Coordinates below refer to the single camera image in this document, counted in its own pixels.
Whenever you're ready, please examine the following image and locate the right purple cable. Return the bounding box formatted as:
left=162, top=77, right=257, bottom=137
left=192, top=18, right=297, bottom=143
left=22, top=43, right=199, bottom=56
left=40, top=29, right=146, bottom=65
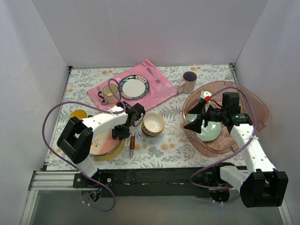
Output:
left=189, top=87, right=258, bottom=204

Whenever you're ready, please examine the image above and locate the mint green flower plate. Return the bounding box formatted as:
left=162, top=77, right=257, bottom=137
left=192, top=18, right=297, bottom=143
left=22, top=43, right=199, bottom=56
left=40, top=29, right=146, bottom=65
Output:
left=189, top=121, right=221, bottom=142

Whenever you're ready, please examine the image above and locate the yellow bottom plate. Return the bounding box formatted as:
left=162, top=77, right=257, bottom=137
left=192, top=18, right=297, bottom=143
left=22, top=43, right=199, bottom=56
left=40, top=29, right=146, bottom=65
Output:
left=92, top=140, right=125, bottom=161

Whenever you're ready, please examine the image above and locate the pink transparent plastic bin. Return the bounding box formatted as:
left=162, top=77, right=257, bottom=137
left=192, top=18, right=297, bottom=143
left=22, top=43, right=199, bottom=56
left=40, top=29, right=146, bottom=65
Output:
left=182, top=81, right=269, bottom=155

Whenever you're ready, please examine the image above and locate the green rimmed white plate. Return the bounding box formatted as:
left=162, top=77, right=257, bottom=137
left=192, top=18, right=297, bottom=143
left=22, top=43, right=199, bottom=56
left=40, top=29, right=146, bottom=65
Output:
left=119, top=75, right=150, bottom=100

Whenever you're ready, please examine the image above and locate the pink mug purple inside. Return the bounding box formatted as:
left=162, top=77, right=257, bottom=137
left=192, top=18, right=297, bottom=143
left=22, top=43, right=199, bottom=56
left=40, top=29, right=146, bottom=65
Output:
left=177, top=71, right=197, bottom=94

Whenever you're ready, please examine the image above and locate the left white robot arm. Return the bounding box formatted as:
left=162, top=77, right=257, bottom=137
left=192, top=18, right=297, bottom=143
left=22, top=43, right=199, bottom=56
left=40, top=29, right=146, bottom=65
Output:
left=57, top=101, right=145, bottom=188

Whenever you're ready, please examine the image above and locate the cream mug black handle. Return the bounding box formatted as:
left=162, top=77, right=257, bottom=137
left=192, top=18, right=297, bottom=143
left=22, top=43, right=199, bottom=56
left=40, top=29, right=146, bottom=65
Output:
left=101, top=84, right=120, bottom=104

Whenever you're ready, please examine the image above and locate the silver fork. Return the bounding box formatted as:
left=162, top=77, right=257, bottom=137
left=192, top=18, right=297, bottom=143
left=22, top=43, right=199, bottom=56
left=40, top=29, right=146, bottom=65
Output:
left=147, top=68, right=160, bottom=83

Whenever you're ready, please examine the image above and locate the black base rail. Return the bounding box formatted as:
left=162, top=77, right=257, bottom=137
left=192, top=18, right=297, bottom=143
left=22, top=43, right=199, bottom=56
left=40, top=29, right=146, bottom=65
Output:
left=73, top=167, right=210, bottom=198

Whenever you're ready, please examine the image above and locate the metal spatula wooden handle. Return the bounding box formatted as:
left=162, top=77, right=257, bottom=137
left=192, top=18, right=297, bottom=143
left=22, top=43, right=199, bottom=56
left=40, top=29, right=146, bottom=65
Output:
left=129, top=126, right=139, bottom=158

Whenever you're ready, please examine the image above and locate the yellow orange cup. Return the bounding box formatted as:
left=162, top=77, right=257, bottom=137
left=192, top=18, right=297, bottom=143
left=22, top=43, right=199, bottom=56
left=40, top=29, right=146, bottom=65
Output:
left=70, top=110, right=91, bottom=120

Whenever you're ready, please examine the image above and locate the yellow rimmed cream bowl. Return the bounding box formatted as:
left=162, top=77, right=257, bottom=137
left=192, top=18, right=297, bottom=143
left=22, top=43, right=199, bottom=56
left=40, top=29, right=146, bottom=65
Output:
left=142, top=112, right=165, bottom=133

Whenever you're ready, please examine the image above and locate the pink satin cloth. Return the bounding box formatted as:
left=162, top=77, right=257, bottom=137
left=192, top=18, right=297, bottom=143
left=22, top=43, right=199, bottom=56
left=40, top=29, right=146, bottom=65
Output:
left=87, top=58, right=177, bottom=118

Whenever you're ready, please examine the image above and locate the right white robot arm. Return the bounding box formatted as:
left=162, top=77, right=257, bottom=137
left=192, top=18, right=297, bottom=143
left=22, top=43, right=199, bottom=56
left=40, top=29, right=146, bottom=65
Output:
left=184, top=91, right=288, bottom=208

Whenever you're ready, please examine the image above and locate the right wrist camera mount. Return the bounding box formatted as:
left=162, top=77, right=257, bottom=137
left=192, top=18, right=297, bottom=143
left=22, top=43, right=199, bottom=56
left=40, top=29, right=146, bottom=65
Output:
left=197, top=90, right=212, bottom=111

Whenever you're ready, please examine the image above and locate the pink cream branch plate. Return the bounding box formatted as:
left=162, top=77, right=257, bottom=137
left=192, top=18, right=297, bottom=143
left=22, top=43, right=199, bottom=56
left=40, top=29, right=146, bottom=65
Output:
left=90, top=129, right=121, bottom=155

